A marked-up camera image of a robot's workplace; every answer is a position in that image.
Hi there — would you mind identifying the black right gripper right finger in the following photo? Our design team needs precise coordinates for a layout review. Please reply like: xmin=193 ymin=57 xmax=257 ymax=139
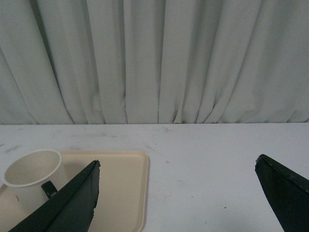
xmin=255 ymin=154 xmax=309 ymax=232

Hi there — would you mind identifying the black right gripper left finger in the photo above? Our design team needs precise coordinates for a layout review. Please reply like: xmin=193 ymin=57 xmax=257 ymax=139
xmin=10 ymin=160 xmax=100 ymax=232

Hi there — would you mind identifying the white mug with black handle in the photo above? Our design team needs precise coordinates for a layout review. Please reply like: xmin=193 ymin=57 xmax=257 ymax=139
xmin=2 ymin=149 xmax=69 ymax=214

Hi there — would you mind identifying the beige square plastic plate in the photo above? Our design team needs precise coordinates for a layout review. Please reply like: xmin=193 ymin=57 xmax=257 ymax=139
xmin=0 ymin=151 xmax=149 ymax=232

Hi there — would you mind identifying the grey pleated curtain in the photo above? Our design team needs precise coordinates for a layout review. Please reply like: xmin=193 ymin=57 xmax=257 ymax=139
xmin=0 ymin=0 xmax=309 ymax=125

